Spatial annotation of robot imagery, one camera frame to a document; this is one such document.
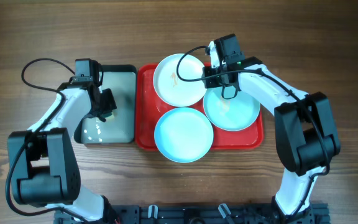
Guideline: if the red plastic tray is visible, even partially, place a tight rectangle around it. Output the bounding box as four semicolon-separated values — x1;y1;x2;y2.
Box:
134;63;264;151

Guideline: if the white round plate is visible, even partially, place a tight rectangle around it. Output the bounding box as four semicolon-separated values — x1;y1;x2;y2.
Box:
153;54;206;107

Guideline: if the right black cable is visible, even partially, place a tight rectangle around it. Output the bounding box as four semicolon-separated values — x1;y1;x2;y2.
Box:
175;45;331;215

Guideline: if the teal plate on right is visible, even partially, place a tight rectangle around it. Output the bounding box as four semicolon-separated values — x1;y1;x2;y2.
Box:
203;87;260;131

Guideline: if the green yellow sponge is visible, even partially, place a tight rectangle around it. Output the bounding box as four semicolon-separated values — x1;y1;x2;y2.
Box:
103;113;115;121

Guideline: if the light blue front plate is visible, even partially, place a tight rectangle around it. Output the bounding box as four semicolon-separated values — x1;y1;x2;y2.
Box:
154;107;214;163

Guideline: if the black water basin tray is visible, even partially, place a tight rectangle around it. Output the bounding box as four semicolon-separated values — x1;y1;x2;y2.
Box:
74;65;137;144

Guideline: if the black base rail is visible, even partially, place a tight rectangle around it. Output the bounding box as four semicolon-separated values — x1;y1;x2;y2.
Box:
53;203;331;224

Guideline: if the left black cable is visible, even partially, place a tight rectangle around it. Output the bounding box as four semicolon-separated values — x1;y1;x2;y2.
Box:
4;57;76;217

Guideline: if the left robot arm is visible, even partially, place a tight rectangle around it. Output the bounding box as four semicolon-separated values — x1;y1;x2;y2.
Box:
5;83;120;223

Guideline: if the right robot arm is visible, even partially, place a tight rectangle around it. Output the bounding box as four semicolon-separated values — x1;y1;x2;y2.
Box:
203;57;341;222

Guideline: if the black cable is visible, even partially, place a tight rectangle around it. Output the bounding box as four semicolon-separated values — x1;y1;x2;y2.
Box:
4;57;76;217
175;45;331;215

